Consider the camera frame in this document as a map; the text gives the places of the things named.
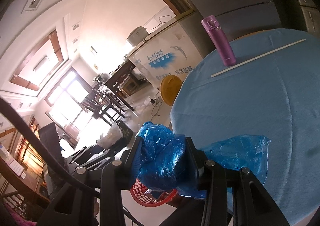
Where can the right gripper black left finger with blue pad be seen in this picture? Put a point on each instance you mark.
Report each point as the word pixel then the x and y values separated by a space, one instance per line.
pixel 131 167

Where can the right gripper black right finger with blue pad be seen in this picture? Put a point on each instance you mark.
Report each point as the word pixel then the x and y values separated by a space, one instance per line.
pixel 194 162

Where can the blue plastic bag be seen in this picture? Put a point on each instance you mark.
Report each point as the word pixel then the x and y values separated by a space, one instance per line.
pixel 162 165

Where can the red mesh trash basket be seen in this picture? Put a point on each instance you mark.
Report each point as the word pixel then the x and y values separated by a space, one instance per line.
pixel 151 198

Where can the dark wooden table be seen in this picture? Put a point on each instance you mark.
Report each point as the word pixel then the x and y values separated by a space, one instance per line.
pixel 123 82

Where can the yellow round stool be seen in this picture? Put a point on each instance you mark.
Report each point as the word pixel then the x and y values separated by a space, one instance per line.
pixel 169 89

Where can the blue tablecloth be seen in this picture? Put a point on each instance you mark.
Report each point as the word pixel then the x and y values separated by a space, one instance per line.
pixel 276 96

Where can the white thin stick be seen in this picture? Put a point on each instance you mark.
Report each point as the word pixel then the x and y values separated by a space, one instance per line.
pixel 257 57

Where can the white chest freezer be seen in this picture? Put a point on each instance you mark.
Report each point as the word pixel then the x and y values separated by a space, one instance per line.
pixel 174 49

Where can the purple thermos bottle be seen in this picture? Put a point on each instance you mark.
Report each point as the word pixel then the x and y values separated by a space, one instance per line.
pixel 219 39

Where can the white rice cooker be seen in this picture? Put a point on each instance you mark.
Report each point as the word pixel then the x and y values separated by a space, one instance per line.
pixel 137 35

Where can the silver two-door refrigerator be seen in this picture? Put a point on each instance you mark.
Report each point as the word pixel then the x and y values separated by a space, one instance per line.
pixel 308 16

